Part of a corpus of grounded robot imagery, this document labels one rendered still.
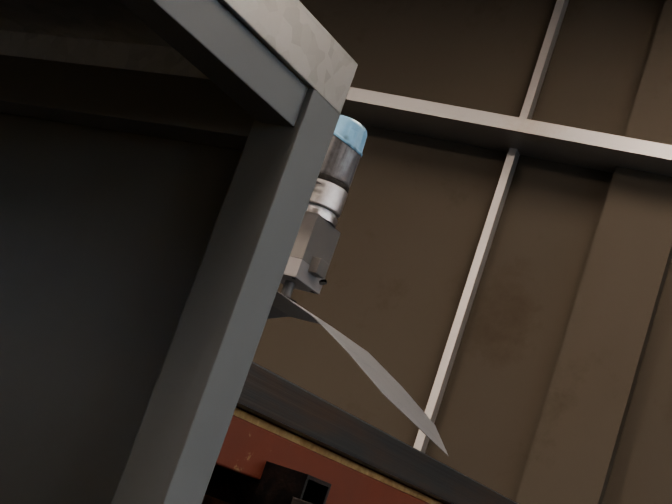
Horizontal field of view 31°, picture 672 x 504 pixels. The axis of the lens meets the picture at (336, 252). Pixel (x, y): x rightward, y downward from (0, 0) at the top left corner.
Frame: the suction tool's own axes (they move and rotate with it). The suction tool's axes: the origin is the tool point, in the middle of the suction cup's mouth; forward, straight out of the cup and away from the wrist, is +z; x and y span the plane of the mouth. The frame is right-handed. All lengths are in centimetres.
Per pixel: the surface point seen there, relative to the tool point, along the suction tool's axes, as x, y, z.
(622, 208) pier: 45, 298, -128
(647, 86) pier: 50, 298, -182
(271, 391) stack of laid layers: -34, -52, 17
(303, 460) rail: -34, -43, 22
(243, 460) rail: -34, -53, 24
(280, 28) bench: -49, -94, -2
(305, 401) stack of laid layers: -34, -46, 16
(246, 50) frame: -49, -96, 1
